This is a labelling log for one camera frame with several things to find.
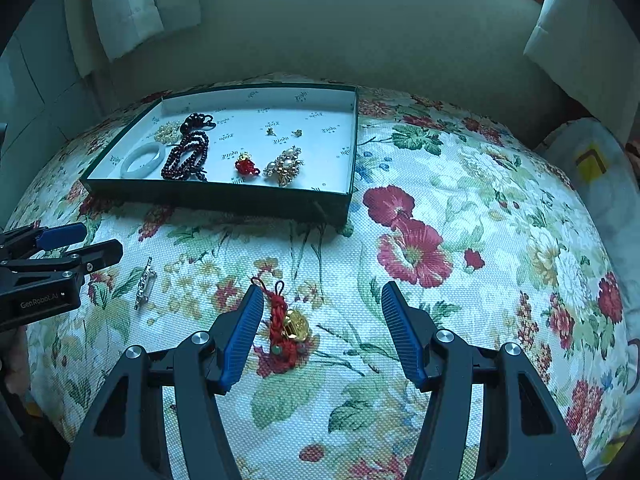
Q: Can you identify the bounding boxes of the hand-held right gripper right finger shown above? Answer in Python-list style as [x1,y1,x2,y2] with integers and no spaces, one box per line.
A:
[381,281,588,480]

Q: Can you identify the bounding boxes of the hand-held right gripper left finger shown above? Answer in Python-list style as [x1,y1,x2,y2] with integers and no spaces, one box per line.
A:
[61,284,265,480]

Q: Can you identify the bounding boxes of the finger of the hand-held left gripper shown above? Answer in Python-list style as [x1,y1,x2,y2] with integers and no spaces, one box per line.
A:
[0,240,123,281]
[0,224,86,261]

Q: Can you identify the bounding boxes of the red knot charm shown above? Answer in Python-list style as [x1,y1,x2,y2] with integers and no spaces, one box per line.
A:
[250,276,311,361]

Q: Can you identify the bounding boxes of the silver rhinestone brooch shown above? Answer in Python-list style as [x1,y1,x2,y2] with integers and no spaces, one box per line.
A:
[134,257,154,311]

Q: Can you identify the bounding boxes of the dark red bead necklace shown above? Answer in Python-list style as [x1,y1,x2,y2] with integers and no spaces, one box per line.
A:
[161,130,211,182]

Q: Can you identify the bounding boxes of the white pearl necklace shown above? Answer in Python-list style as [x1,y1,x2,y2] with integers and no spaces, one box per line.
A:
[152,121,183,143]

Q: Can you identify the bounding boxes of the black bead pendant necklace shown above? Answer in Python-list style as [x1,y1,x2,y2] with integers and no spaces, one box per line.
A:
[181,112,216,133]

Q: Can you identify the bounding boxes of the small red gold charm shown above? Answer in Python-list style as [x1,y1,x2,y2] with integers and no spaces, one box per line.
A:
[234,152,261,178]

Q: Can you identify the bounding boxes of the dark green jewelry box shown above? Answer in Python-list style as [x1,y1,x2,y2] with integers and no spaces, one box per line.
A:
[80,84,361,227]

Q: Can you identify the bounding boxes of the white jade bangle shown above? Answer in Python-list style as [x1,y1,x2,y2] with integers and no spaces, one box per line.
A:
[120,142,166,179]

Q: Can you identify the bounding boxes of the floral tablecloth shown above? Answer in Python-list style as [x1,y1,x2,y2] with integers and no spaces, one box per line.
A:
[5,72,636,480]

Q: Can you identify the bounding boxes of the gold pearl brooch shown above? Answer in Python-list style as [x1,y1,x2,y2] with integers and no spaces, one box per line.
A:
[263,145,305,188]

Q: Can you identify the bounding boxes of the white curtain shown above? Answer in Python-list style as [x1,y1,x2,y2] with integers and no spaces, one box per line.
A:
[523,0,640,121]
[65,0,201,78]

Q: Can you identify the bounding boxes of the white plastic bag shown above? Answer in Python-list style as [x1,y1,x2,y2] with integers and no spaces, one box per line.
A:
[537,117,640,241]

